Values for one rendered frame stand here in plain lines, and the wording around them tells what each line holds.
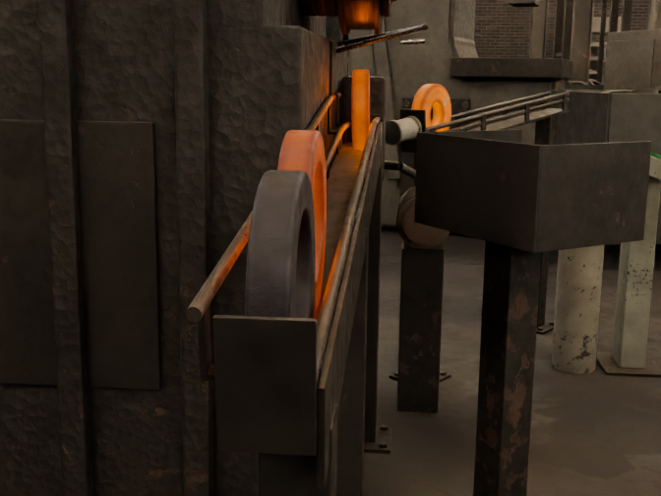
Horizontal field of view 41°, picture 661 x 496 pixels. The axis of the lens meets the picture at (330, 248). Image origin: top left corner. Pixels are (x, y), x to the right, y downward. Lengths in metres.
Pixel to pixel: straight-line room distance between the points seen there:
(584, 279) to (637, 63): 3.77
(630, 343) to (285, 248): 2.03
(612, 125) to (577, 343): 1.49
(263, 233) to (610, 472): 1.43
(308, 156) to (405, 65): 3.68
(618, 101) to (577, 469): 2.14
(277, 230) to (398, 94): 3.88
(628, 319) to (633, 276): 0.12
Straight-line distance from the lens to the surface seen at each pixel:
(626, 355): 2.60
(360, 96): 1.71
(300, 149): 0.83
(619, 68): 6.30
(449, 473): 1.88
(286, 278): 0.63
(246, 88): 1.32
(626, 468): 2.00
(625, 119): 3.83
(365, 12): 1.68
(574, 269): 2.46
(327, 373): 0.67
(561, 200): 1.17
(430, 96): 2.24
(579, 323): 2.50
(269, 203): 0.65
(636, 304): 2.57
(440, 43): 4.45
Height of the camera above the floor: 0.81
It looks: 11 degrees down
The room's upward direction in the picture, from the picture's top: 1 degrees clockwise
